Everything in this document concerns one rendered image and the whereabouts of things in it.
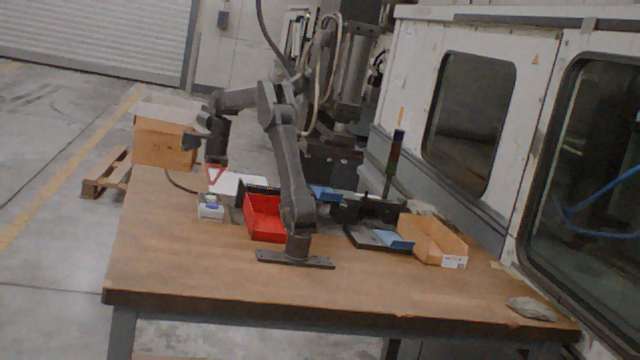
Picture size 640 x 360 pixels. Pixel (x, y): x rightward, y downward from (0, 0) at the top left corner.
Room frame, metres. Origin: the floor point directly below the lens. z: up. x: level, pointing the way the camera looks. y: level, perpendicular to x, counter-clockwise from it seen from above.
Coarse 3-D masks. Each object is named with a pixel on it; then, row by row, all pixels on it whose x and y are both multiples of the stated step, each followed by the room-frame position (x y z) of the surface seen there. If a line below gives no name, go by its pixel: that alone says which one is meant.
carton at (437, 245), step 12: (408, 216) 1.94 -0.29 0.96; (420, 216) 1.96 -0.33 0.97; (396, 228) 1.94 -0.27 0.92; (408, 228) 1.85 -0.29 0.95; (420, 228) 1.96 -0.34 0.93; (432, 228) 1.96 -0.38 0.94; (444, 228) 1.88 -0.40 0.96; (420, 240) 1.76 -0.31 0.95; (432, 240) 1.93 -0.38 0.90; (444, 240) 1.87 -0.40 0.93; (456, 240) 1.80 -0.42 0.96; (420, 252) 1.74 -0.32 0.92; (432, 252) 1.81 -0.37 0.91; (444, 252) 1.83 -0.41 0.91; (456, 252) 1.78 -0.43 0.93; (432, 264) 1.71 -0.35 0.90; (444, 264) 1.72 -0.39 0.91; (456, 264) 1.73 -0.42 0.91
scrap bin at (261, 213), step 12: (252, 204) 1.85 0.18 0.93; (264, 204) 1.86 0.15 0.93; (276, 204) 1.87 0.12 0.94; (252, 216) 1.65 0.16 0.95; (264, 216) 1.83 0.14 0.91; (276, 216) 1.85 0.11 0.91; (252, 228) 1.62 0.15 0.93; (264, 228) 1.72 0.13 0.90; (276, 228) 1.74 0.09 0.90; (264, 240) 1.62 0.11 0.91; (276, 240) 1.63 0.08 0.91
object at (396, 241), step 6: (378, 234) 1.82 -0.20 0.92; (384, 234) 1.83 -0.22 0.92; (390, 234) 1.84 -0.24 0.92; (396, 234) 1.85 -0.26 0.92; (384, 240) 1.77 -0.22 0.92; (390, 240) 1.78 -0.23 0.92; (396, 240) 1.72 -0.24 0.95; (402, 240) 1.72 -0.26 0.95; (408, 240) 1.73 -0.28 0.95; (390, 246) 1.73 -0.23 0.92; (396, 246) 1.73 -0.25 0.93; (402, 246) 1.74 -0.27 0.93; (408, 246) 1.74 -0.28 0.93
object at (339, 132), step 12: (324, 120) 2.14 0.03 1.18; (336, 120) 1.94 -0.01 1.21; (348, 120) 1.94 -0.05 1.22; (324, 132) 1.97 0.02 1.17; (336, 132) 1.91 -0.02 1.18; (348, 132) 1.96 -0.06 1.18; (300, 144) 1.96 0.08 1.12; (312, 144) 1.88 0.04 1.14; (324, 144) 1.90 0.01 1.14; (336, 144) 1.92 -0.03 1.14; (348, 144) 1.92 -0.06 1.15; (324, 156) 1.90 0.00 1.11; (336, 156) 1.91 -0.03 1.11; (348, 156) 1.92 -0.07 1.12; (360, 156) 1.93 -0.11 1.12
